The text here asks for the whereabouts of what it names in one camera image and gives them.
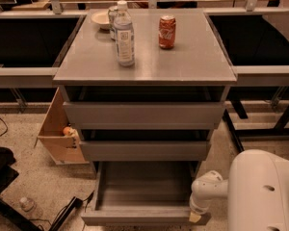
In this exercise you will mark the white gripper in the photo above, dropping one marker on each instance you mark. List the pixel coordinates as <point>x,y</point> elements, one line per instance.
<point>197,203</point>

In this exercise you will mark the grey bottom drawer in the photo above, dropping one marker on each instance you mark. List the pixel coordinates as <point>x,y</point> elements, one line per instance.
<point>141,193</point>

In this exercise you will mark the grey drawer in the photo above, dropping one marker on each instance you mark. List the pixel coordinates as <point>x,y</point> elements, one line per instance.
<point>141,193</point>
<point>145,150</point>
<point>144,116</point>

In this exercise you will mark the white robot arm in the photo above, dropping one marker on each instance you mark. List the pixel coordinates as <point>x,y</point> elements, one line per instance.
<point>257,192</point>

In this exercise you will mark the grey middle drawer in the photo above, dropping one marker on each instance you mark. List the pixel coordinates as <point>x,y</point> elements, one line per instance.
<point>145,150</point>

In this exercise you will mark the grey drawer cabinet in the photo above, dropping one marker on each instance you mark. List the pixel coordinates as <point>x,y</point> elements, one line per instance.
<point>194,71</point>

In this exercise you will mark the grey top drawer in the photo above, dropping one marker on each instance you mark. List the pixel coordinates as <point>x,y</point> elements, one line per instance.
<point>144,116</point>

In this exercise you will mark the black table leg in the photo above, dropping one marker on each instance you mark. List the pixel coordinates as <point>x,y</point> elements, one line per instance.
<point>232,131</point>

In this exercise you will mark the black power strip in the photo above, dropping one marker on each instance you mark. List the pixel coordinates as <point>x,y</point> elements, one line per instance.
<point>74,203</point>

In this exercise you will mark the cardboard box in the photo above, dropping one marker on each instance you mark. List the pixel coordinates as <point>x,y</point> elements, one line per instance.
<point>64,150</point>

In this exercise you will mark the orange fruit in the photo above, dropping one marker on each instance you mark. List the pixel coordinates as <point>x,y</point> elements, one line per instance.
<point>66,131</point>

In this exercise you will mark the plastic bottle on floor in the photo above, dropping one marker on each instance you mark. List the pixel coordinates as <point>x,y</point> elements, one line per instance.
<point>30,208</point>

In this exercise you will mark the red cola can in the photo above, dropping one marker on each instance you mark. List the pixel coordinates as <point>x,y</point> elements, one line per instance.
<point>167,27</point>

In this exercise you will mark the black chair base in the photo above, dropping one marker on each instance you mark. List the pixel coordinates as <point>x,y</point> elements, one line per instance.
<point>7,175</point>

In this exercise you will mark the clear plastic water bottle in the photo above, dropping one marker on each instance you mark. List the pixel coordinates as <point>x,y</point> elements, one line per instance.
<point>124,35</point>

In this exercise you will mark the white bowl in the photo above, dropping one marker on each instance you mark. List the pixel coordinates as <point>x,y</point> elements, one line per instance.
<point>101,19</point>

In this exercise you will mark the left grey table frame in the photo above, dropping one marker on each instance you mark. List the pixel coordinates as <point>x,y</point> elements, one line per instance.
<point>33,46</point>

